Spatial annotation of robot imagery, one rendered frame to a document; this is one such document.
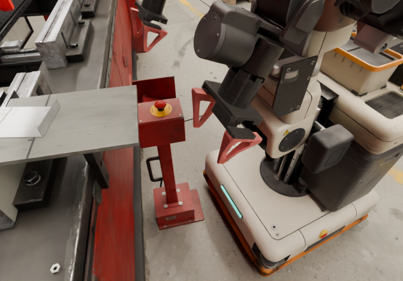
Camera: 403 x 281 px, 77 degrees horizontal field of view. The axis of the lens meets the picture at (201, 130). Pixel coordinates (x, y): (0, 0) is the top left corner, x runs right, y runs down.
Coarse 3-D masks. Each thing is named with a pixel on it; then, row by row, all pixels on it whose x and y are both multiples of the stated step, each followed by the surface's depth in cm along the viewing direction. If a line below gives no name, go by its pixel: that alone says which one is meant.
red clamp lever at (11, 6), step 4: (0, 0) 46; (4, 0) 46; (8, 0) 47; (0, 4) 46; (4, 4) 47; (8, 4) 47; (12, 4) 48; (0, 8) 47; (4, 8) 47; (8, 8) 47; (12, 8) 48
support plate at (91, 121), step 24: (72, 96) 54; (96, 96) 54; (120, 96) 54; (72, 120) 49; (96, 120) 49; (120, 120) 49; (0, 144) 44; (24, 144) 44; (48, 144) 44; (72, 144) 44; (96, 144) 44; (120, 144) 44
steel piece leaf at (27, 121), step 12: (12, 108) 51; (24, 108) 51; (36, 108) 51; (48, 108) 51; (12, 120) 49; (24, 120) 49; (36, 120) 49; (48, 120) 47; (0, 132) 46; (12, 132) 46; (24, 132) 46; (36, 132) 46
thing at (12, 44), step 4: (20, 40) 72; (0, 44) 70; (4, 44) 70; (8, 44) 70; (12, 44) 70; (16, 44) 70; (20, 44) 71; (0, 48) 69; (4, 48) 69; (8, 48) 69; (12, 48) 70; (16, 48) 70
